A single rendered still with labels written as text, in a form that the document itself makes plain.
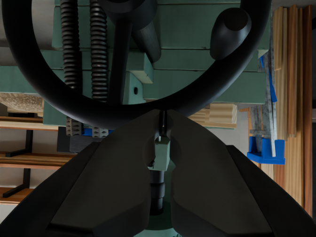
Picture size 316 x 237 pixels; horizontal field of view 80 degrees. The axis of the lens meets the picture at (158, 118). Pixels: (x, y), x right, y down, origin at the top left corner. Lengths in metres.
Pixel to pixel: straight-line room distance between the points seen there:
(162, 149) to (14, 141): 3.10
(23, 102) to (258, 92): 0.51
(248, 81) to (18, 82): 0.48
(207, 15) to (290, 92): 1.43
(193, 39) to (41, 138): 3.02
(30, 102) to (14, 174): 3.03
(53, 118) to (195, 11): 0.32
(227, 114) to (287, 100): 1.43
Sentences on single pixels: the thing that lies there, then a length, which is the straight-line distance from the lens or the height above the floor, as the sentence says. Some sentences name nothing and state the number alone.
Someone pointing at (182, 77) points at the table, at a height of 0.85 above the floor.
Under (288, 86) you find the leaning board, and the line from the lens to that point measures 1.81.
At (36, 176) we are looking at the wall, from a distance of 3.38.
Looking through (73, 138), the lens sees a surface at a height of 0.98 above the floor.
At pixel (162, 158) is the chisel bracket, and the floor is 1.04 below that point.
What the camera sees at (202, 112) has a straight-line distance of 0.53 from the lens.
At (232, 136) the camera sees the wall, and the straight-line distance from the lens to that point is 3.07.
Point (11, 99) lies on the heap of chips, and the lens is 0.54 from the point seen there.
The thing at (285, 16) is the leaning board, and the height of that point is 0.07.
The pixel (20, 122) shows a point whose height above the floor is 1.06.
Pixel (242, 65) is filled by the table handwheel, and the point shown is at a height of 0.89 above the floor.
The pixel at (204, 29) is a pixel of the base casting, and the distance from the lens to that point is 0.41.
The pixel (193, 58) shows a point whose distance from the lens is 0.39.
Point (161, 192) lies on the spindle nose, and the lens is 0.55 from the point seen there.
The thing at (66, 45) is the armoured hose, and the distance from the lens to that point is 0.32.
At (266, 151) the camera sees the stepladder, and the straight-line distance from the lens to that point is 1.29.
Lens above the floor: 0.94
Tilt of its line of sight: 1 degrees down
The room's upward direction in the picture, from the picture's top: 177 degrees counter-clockwise
